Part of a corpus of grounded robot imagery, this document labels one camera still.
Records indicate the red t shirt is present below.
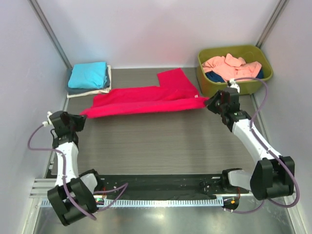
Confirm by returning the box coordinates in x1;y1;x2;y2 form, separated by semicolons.
80;68;208;118

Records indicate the olive green plastic bin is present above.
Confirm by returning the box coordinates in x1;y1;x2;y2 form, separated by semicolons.
197;44;273;98

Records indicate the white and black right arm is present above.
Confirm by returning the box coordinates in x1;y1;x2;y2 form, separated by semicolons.
205;88;299;200

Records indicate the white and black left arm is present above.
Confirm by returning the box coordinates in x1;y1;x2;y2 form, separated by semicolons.
47;111;102;226

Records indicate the dark blue t shirt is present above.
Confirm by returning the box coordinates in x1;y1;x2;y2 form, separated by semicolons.
205;69;264;83

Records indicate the peach t shirt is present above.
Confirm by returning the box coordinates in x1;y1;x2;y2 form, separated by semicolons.
202;54;262;82

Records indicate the folded white t shirt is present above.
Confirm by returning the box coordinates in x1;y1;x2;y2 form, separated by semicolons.
66;65;112;98

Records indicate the folded turquoise t shirt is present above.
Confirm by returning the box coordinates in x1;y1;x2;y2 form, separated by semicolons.
68;61;107;89

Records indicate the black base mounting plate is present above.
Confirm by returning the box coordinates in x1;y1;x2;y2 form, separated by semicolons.
95;174;249;200

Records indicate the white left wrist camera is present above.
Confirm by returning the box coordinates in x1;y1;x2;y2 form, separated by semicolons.
42;111;52;127

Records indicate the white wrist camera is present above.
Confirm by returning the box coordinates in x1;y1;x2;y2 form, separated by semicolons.
227;78;240;93
42;111;52;127

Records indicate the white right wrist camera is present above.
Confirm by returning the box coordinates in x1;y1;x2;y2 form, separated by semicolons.
227;78;240;93

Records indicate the aluminium front rail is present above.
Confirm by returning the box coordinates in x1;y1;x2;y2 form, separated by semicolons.
29;177;297;198

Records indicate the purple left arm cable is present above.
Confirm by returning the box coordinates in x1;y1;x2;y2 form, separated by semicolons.
27;123;129;221

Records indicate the right aluminium frame post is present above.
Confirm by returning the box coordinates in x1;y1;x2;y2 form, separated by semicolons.
255;0;289;49

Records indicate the aluminium frame post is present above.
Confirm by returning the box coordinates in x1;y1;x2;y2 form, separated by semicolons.
255;0;289;49
28;0;72;69

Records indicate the white slotted cable duct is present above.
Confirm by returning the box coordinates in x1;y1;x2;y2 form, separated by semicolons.
41;197;224;208

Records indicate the left aluminium frame post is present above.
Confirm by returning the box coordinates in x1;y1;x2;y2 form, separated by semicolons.
28;0;72;69

